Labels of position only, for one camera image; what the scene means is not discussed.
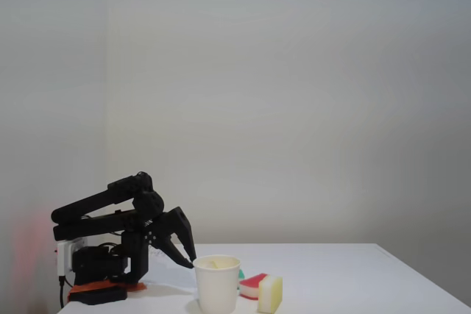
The orange clamp pad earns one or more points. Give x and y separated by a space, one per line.
95 285

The white paper cup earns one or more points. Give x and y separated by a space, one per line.
217 288

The white power strip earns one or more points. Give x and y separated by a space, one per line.
64 257

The red sponge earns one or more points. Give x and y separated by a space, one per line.
252 286

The green sponge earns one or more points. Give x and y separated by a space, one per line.
241 274

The black table clamp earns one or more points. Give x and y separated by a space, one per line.
99 295

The large yellow sponge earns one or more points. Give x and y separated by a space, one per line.
270 293

